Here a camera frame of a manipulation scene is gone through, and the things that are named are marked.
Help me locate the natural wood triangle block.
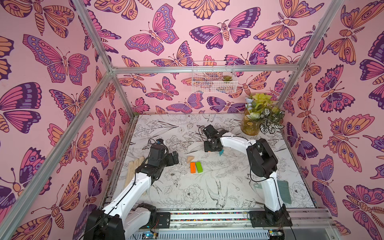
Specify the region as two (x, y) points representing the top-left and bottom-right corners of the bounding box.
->
(187, 156), (195, 164)

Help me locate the green wooden block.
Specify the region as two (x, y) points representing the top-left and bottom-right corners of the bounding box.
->
(196, 162), (203, 174)

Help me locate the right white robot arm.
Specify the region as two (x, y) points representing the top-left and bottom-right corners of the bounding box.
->
(202, 125), (293, 227)

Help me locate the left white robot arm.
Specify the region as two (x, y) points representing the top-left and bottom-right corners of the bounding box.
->
(80, 141), (179, 240)

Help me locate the amber glass vase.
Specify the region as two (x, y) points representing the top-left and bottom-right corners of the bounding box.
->
(241, 109), (260, 136)

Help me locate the artificial plant bouquet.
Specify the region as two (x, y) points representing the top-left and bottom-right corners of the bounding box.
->
(246, 93), (285, 134)

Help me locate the small potted succulent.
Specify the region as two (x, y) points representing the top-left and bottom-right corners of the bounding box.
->
(221, 75), (234, 83)

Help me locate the white wire basket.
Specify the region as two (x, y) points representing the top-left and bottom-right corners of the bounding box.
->
(191, 64), (238, 94)

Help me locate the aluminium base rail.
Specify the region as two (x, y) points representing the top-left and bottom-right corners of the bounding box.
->
(80, 206), (341, 240)

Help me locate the aluminium frame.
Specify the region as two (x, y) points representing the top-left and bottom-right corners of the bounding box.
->
(1, 1), (344, 240)

